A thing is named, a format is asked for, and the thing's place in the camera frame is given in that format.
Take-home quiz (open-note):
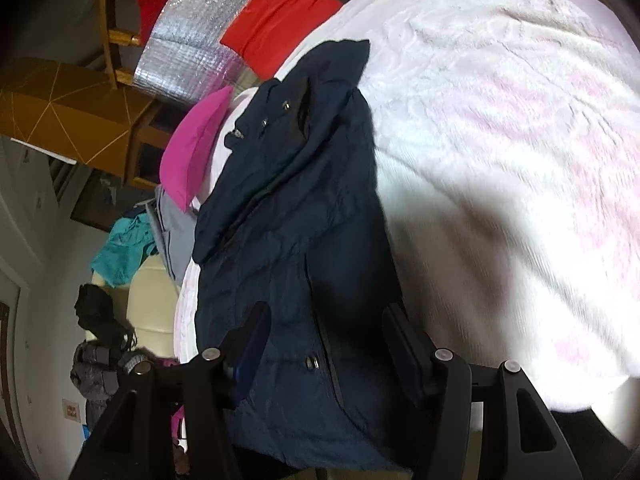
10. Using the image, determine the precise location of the navy blue zip jacket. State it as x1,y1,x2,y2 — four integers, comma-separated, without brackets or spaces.
193,40,424,470

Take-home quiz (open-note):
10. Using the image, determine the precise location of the magenta fleece garment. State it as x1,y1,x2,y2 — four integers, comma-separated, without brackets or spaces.
160,359,184,440

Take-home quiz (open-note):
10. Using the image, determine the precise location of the dark quilted jacket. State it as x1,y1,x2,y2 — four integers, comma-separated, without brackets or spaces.
69,339,151,428

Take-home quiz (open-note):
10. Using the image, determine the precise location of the cream leather sofa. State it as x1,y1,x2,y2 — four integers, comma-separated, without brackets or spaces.
91,255,180,359

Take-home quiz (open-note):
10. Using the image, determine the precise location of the black garment on sofa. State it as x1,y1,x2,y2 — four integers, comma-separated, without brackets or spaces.
74,284,137,353

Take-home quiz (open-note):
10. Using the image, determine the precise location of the teal garment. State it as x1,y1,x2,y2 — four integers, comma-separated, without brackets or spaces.
91,214,157,287

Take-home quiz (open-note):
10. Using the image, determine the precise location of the grey garment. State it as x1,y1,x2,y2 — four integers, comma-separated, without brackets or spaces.
145,185,196,285

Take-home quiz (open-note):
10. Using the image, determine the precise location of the magenta pillow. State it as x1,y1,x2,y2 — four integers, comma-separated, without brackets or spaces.
160,86,233,212

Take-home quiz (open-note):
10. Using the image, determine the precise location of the white bed blanket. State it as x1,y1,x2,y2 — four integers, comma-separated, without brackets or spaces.
171,0,640,451

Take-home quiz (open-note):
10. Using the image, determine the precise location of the silver foil headboard panel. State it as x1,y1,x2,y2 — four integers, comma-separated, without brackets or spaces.
131,0,377,109

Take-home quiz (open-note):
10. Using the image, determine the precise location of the red pillow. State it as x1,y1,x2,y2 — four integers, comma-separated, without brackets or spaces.
220,0,342,80

